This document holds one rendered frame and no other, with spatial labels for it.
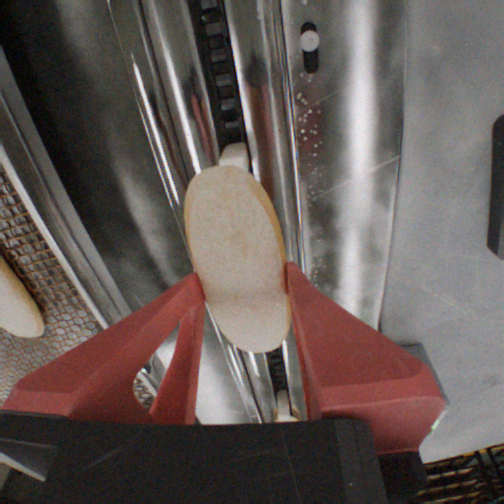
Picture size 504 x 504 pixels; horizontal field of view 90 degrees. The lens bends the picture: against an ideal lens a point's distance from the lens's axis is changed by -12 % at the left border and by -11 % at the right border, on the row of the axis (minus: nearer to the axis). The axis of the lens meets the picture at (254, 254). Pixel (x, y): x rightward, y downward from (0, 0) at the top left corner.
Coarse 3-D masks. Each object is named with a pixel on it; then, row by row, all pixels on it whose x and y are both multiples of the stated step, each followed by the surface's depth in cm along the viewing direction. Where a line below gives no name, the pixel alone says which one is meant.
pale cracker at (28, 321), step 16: (0, 256) 14; (0, 272) 14; (0, 288) 15; (16, 288) 15; (0, 304) 15; (16, 304) 16; (32, 304) 16; (0, 320) 16; (16, 320) 16; (32, 320) 17; (32, 336) 18
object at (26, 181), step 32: (0, 128) 11; (0, 160) 12; (32, 192) 12; (64, 256) 14; (96, 288) 17; (64, 320) 18; (32, 352) 19; (64, 352) 20; (0, 384) 21; (160, 384) 23
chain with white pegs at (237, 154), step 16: (208, 0) 12; (224, 16) 13; (208, 32) 13; (224, 32) 13; (208, 48) 13; (224, 48) 14; (208, 64) 14; (224, 80) 14; (240, 112) 15; (224, 128) 16; (240, 128) 16; (224, 144) 16; (240, 144) 16; (224, 160) 14; (240, 160) 14; (272, 352) 28; (272, 368) 29; (288, 400) 31; (288, 416) 30
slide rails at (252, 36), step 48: (144, 0) 11; (240, 0) 12; (192, 48) 13; (240, 48) 13; (192, 96) 14; (192, 144) 16; (288, 192) 17; (288, 240) 19; (288, 336) 25; (288, 384) 30
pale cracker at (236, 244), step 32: (192, 192) 10; (224, 192) 9; (256, 192) 9; (192, 224) 10; (224, 224) 10; (256, 224) 10; (192, 256) 11; (224, 256) 10; (256, 256) 10; (224, 288) 11; (256, 288) 11; (288, 288) 12; (224, 320) 13; (256, 320) 12; (288, 320) 13
